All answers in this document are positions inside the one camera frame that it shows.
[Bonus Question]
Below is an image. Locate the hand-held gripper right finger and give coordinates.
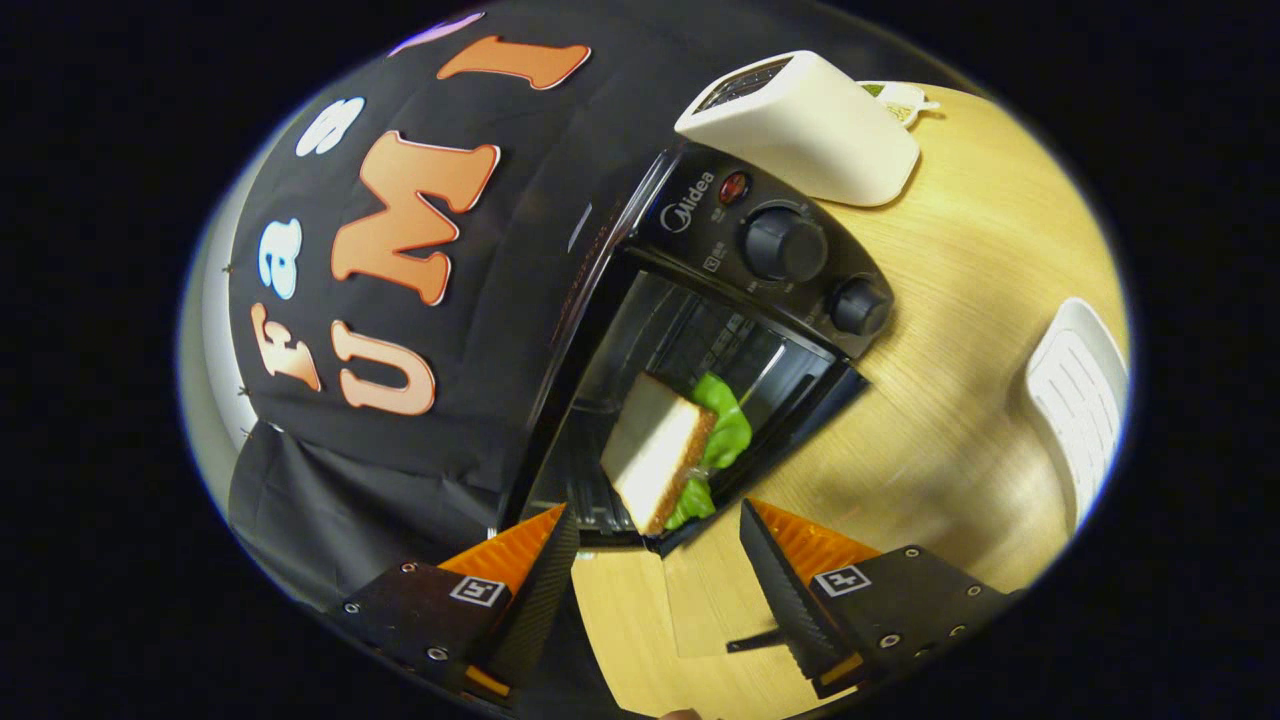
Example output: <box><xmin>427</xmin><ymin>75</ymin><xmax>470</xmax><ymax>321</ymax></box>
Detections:
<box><xmin>740</xmin><ymin>498</ymin><xmax>1016</xmax><ymax>699</ymax></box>

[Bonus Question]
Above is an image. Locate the toast sandwich with green lettuce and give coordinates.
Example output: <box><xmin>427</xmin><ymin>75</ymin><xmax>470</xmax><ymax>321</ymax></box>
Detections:
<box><xmin>600</xmin><ymin>372</ymin><xmax>753</xmax><ymax>536</ymax></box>

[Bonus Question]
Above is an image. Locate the black toaster oven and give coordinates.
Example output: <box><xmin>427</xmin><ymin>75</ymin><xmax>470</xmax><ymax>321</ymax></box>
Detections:
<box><xmin>495</xmin><ymin>140</ymin><xmax>896</xmax><ymax>661</ymax></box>

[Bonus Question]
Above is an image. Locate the white ribbed tray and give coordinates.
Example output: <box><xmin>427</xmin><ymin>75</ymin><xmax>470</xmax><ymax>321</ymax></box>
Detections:
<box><xmin>1025</xmin><ymin>298</ymin><xmax>1131</xmax><ymax>536</ymax></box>

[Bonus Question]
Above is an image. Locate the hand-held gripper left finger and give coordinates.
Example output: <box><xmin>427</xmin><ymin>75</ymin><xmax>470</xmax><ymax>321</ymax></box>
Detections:
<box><xmin>340</xmin><ymin>503</ymin><xmax>581</xmax><ymax>706</ymax></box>

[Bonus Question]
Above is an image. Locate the white pop-up toaster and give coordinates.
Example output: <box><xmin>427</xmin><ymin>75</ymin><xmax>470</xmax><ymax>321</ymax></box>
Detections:
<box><xmin>675</xmin><ymin>50</ymin><xmax>921</xmax><ymax>208</ymax></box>

